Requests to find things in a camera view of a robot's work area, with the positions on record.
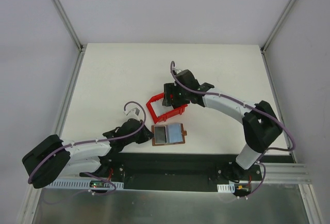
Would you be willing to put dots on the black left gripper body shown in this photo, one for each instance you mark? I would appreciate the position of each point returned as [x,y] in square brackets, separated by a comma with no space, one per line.
[144,135]

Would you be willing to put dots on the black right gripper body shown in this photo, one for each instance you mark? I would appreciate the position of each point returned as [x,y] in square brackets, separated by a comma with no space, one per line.
[169,95]

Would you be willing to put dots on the red plastic card tray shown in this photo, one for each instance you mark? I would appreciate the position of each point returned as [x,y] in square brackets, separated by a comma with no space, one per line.
[160,113]

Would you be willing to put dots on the dark credit card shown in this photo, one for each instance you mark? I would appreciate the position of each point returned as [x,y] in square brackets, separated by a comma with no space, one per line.
[160,134]

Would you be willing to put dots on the brown leather card holder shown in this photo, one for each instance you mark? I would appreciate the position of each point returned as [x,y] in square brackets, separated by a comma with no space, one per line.
[175,134]

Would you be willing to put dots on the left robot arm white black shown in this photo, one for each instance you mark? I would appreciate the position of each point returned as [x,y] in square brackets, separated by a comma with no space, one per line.
[55,157]

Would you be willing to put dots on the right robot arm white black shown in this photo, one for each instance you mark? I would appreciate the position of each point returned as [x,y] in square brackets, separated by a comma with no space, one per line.
[259,121]

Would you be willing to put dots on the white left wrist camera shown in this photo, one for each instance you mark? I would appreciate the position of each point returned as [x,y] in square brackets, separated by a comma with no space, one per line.
[132,113]

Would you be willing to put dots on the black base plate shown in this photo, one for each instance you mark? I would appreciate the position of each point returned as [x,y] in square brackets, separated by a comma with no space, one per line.
[173,172]

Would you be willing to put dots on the left aluminium table rail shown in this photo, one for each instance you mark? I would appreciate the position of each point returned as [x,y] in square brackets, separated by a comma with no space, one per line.
[64,107]

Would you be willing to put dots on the left white cable duct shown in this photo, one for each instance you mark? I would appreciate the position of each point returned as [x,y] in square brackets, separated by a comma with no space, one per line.
[84,184]

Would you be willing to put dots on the white cable duct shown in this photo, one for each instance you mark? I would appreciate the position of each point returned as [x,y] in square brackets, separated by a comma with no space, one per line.
[226,188]
[84,184]

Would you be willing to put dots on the left aluminium frame post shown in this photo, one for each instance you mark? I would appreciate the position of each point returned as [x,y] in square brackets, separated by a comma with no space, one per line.
[67,24]

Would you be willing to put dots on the aluminium frame post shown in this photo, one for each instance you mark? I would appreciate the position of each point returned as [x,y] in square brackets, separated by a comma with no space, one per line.
[278,24]
[67,24]

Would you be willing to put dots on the right aluminium frame post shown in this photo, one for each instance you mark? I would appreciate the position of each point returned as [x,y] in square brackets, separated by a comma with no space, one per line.
[278,24]

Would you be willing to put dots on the right white cable duct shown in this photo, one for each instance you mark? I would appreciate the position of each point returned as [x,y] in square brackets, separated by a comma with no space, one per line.
[226,188]

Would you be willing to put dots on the aluminium front rail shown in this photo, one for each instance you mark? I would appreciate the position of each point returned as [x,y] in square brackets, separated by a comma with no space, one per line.
[286,173]

